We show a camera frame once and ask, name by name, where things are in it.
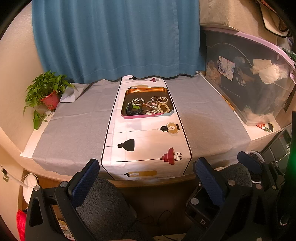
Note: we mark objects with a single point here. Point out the white printed table runner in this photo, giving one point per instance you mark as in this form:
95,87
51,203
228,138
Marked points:
143,148

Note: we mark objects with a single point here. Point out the white-rimmed round device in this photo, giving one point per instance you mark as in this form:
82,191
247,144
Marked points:
256,153

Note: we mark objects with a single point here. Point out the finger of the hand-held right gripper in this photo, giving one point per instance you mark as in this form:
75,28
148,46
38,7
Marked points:
198,208
248,162

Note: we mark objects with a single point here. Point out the black and green watch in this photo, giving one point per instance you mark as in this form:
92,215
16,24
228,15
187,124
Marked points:
133,110

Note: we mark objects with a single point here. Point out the patterned cloth with black border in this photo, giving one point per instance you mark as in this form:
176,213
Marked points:
275,16

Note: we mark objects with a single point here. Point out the black shelf unit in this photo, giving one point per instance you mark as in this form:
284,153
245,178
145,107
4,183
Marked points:
275,143

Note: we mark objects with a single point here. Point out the bronze bangle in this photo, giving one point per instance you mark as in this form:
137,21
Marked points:
145,108

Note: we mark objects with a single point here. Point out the person's grey fleece left leg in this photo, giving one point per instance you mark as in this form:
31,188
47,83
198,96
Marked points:
106,204

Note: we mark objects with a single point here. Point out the orange tray with pink rim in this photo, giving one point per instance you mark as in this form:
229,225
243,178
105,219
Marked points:
143,92

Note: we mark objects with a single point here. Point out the beige fabric box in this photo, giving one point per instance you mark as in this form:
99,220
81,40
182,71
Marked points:
231,14

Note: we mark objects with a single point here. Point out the white round floor device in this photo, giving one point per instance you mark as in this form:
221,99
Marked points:
30,185

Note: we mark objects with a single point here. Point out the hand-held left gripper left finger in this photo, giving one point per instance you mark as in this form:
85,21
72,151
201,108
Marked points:
86,183

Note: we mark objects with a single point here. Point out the purple bin lid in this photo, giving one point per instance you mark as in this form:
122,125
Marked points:
254,38

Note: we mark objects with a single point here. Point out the white sticker label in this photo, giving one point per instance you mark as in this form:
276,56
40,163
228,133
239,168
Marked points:
225,68

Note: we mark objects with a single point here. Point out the green patterned cloth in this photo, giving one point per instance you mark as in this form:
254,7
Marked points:
289,54

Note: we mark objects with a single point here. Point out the green potted plant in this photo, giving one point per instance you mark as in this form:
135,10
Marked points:
44,88

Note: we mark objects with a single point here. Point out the red and green packet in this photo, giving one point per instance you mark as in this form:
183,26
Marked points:
266,127

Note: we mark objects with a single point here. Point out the clear plastic storage bin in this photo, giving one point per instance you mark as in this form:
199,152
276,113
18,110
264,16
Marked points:
249,97

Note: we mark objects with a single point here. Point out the white crumpled bag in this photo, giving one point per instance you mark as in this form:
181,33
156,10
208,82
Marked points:
268,70

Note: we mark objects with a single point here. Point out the person's grey fleece right leg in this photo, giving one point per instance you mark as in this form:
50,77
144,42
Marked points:
235,173

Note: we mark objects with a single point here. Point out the red cloth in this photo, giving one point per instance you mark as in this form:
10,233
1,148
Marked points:
20,224

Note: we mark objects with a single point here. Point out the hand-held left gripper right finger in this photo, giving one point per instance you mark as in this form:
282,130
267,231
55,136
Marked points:
208,183

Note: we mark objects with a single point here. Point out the blue curtain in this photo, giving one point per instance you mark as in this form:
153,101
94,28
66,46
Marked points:
115,39

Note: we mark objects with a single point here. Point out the grey tablecloth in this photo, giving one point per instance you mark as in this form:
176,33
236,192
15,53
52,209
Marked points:
76,125

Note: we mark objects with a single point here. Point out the person's grey fleece leg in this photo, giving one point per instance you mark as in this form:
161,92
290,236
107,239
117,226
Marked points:
106,204
235,173

